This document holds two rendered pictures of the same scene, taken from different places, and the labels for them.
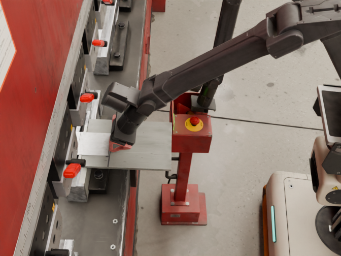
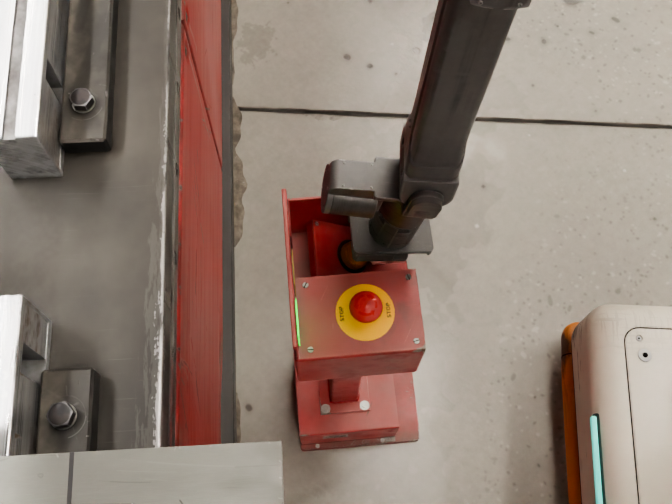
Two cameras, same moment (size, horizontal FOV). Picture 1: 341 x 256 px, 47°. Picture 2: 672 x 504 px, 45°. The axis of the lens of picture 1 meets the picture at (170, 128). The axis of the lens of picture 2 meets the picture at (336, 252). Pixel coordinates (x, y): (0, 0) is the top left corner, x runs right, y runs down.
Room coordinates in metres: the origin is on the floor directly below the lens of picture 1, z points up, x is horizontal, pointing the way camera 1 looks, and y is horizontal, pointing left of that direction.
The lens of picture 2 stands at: (0.71, -0.04, 1.74)
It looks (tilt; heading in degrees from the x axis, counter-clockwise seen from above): 69 degrees down; 358
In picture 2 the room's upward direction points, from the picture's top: 2 degrees clockwise
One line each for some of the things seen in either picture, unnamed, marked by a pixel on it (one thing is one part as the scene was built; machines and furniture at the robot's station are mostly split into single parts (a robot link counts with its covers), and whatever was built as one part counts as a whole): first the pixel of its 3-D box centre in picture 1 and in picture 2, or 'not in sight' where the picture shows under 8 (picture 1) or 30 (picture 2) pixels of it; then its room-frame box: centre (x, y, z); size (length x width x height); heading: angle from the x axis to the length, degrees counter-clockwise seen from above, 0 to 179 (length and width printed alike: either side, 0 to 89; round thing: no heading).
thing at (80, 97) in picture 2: (116, 55); (81, 99); (1.22, 0.24, 0.91); 0.03 x 0.03 x 0.02
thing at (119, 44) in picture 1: (119, 43); (92, 39); (1.32, 0.24, 0.89); 0.30 x 0.05 x 0.03; 3
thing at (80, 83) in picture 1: (65, 86); not in sight; (0.69, 0.27, 1.26); 0.15 x 0.09 x 0.17; 3
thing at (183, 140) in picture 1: (190, 120); (352, 284); (1.05, -0.08, 0.75); 0.20 x 0.16 x 0.18; 4
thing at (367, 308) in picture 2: (194, 122); (365, 309); (1.01, -0.09, 0.79); 0.04 x 0.04 x 0.04
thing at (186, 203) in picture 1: (179, 197); (343, 387); (1.05, -0.08, 0.13); 0.10 x 0.10 x 0.01; 4
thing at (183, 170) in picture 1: (183, 169); (346, 354); (1.05, -0.08, 0.39); 0.05 x 0.05 x 0.54; 4
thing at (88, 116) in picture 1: (81, 137); not in sight; (0.74, 0.27, 0.99); 0.20 x 0.03 x 0.03; 3
